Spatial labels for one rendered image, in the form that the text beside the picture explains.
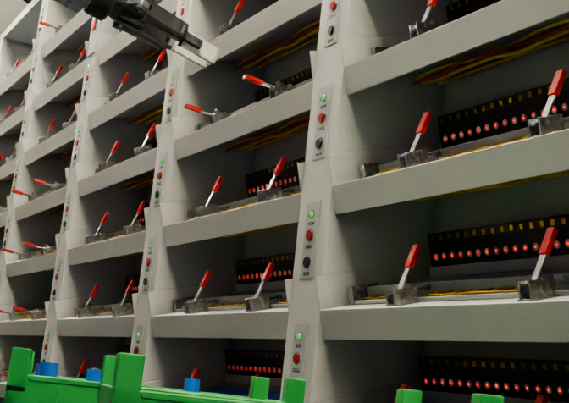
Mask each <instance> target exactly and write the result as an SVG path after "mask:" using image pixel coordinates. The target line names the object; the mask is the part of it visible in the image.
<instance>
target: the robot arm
mask: <svg viewBox="0 0 569 403"><path fill-rule="evenodd" d="M53 1H56V2H58V3H61V4H62V5H64V6H65V7H66V8H69V9H71V10H73V11H75V12H79V11H81V9H82V8H83V10H84V12H85V13H87V14H89V15H90V16H92V17H94V18H95V19H98V20H100V21H102V20H105V19H106V18H107V17H108V16H109V17H110V18H111V19H114V22H113V25H112V27H113V28H115V29H118V30H122V31H124V32H126V33H128V34H130V35H132V36H134V37H136V38H138V39H140V40H142V41H144V42H146V43H148V44H149V45H151V46H153V47H155V48H157V49H159V50H161V51H163V50H164V48H166V49H168V50H172V51H173V52H176V53H178V54H179V55H180V56H182V57H184V58H186V59H188V60H190V61H191V62H192V63H195V64H197V65H199V66H200V67H202V68H204V69H205V68H206V67H207V64H208V63H211V64H214V63H215V61H216V58H217V56H218V53H219V51H220V50H219V48H217V47H215V46H214V45H212V44H211V43H209V42H207V41H205V40H203V39H201V38H200V37H199V36H196V35H195V34H193V33H191V32H189V31H188V27H189V25H188V24H187V23H186V22H184V21H183V20H182V19H180V18H178V17H176V16H175V15H173V14H171V13H170V12H169V11H167V10H166V9H164V8H162V7H161V6H159V5H157V4H156V3H154V2H153V0H53Z"/></svg>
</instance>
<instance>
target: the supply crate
mask: <svg viewBox="0 0 569 403"><path fill-rule="evenodd" d="M34 360H35V352H34V351H33V350H32V349H29V348H21V347H13V348H12V352H11V358H10V363H9V369H8V379H7V384H6V389H5V395H4V401H3V403H97V400H98V394H99V387H100V382H94V381H86V379H83V378H69V377H60V376H57V377H56V378H55V377H47V376H39V375H35V374H34V373H32V371H33V365H34ZM269 382H270V379H269V378H263V377H254V376H253V377H251V387H250V394H249V397H248V396H240V395H225V394H217V393H209V392H201V391H199V393H196V392H188V391H184V390H183V389H171V388H162V387H154V386H146V385H142V386H141V387H142V388H149V389H163V390H172V391H179V392H187V393H195V394H204V395H218V396H226V397H235V398H242V399H250V400H265V401H273V402H281V403H304V397H305V388H306V380H305V379H298V378H285V379H284V386H283V394H282V401H281V400H270V399H268V390H269Z"/></svg>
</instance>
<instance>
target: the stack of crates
mask: <svg viewBox="0 0 569 403"><path fill-rule="evenodd" d="M145 360H146V357H145V356H144V355H139V354H131V353H123V352H120V353H118V354H117V355H116V356H104V357H103V364H102V376H101V382H100V387H99V394H98V400H97V403H281V402H273V401H265V400H250V399H242V398H235V397H226V396H218V395H204V394H195V393H187V392H179V391H172V390H163V389H149V388H142V387H141V386H142V380H143V373H144V367H145ZM422 396H423V392H422V391H421V390H413V389H397V392H396V403H422ZM472 403H504V397H503V396H501V395H487V394H477V393H474V394H472Z"/></svg>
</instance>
